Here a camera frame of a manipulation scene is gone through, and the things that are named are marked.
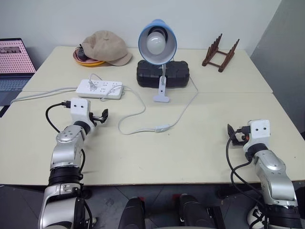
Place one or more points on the small dark object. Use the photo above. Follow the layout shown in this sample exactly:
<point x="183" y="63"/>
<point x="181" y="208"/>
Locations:
<point x="81" y="54"/>

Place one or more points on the white shoe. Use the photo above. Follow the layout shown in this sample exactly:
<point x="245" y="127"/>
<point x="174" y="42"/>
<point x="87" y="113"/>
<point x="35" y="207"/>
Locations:
<point x="256" y="215"/>

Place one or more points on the black table foot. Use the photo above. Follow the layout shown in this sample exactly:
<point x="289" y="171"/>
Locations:
<point x="222" y="191"/>

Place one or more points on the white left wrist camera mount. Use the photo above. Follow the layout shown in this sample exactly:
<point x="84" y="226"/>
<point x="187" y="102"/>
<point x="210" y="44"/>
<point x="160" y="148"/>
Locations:
<point x="79" y="108"/>

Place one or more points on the beige cap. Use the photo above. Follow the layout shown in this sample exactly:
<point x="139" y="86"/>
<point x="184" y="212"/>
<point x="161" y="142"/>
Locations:
<point x="107" y="47"/>

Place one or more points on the yellow plate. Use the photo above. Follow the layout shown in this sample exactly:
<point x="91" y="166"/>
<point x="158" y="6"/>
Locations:
<point x="91" y="63"/>

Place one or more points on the brown wooden rack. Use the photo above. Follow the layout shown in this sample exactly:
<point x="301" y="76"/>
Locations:
<point x="220" y="56"/>

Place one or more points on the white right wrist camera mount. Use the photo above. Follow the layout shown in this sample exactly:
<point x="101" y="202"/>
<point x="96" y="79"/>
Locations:
<point x="258" y="131"/>

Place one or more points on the white power strip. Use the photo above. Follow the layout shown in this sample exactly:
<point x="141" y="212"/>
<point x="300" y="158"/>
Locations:
<point x="104" y="89"/>

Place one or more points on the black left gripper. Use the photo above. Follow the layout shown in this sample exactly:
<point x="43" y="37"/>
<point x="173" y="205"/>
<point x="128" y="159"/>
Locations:
<point x="95" y="117"/>

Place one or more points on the black plastic case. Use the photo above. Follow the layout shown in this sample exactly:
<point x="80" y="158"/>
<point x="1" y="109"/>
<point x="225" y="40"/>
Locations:
<point x="147" y="76"/>

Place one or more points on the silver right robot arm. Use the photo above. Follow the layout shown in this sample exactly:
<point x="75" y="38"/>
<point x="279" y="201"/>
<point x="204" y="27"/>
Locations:
<point x="274" y="174"/>

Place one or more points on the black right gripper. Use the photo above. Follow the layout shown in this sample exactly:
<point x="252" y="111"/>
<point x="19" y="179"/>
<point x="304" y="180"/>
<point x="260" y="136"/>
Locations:
<point x="242" y="134"/>

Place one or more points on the laptop with pink screen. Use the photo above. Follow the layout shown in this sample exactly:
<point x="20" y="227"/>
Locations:
<point x="13" y="62"/>

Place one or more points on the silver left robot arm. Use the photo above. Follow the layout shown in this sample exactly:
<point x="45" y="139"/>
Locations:
<point x="68" y="152"/>

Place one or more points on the dark rounded shape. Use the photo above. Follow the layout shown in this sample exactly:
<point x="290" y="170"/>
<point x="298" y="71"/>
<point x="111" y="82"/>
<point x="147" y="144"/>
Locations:
<point x="195" y="211"/>
<point x="132" y="213"/>

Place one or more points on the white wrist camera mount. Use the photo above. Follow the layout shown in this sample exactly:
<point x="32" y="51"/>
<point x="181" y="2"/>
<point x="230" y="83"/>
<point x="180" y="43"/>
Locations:
<point x="79" y="108"/>
<point x="258" y="131"/>

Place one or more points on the white light bulb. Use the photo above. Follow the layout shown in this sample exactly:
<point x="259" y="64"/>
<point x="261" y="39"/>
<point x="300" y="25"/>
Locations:
<point x="156" y="43"/>

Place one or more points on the blue clip desk lamp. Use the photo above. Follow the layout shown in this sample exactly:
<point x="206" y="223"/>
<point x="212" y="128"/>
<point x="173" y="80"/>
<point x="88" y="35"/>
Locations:
<point x="157" y="35"/>

